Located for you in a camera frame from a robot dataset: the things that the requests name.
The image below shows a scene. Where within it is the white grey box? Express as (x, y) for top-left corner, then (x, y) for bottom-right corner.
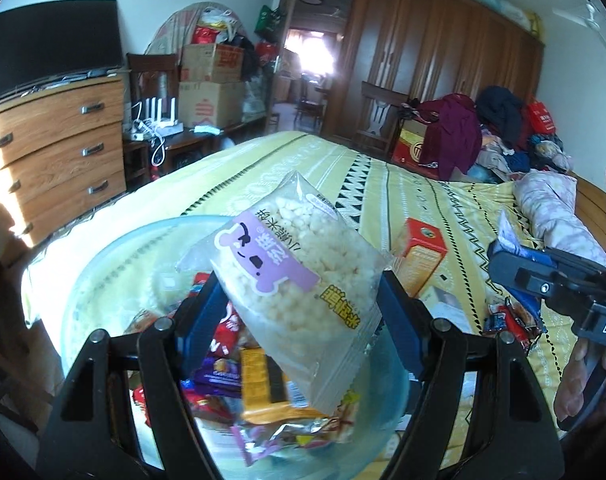
(419, 286), (473, 334)

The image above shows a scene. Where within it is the person's right hand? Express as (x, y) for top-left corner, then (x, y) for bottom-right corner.
(553, 338), (606, 426)

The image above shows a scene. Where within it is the purple chocolate packet in bowl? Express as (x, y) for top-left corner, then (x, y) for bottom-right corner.
(181, 356), (242, 399)

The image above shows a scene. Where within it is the cardboard box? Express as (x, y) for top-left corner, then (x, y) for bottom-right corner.
(179, 44), (244, 84)
(177, 81), (245, 129)

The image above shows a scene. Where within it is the orange red carton box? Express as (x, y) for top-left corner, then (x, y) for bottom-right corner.
(392, 218), (448, 297)

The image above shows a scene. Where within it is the blue love snack packet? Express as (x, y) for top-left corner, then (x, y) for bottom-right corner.
(487, 210), (556, 268)

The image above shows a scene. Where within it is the black television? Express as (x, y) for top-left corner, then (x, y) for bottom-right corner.
(0, 0), (123, 101)

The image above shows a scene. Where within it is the upper cardboard box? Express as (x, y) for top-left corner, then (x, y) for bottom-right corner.
(179, 44), (244, 84)

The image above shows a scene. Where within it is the red yellow gift box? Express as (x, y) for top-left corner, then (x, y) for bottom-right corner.
(391, 120), (438, 180)

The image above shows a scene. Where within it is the pile of assorted snacks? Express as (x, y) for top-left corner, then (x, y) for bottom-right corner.
(483, 297), (542, 353)

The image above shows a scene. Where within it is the white wifi router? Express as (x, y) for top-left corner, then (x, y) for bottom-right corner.
(130, 98), (184, 140)

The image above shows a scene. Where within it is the maroon jacket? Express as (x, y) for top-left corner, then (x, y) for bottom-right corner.
(418, 93), (482, 181)

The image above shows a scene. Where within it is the brown wooden wardrobe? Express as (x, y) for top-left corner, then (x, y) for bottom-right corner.
(321, 0), (544, 144)

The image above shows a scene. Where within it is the puffed rice snack bag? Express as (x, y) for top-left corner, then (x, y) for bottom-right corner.
(177, 171), (392, 415)

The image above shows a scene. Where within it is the wooden drawer dresser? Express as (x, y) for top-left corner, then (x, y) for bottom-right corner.
(0, 76), (126, 247)

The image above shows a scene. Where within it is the pink white quilt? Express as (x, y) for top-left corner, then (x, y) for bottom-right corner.
(513, 170), (606, 266)

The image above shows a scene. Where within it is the yellow patterned bedspread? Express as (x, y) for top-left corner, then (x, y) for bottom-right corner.
(21, 131), (544, 365)

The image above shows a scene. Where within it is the dark wooden chair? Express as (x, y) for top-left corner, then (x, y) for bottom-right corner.
(350, 81), (409, 160)

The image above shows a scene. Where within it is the lower cardboard box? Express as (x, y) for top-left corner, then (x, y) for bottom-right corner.
(177, 81), (245, 129)

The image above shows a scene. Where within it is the yellow snack packet in bowl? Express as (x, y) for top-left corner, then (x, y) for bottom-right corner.
(240, 348), (326, 425)

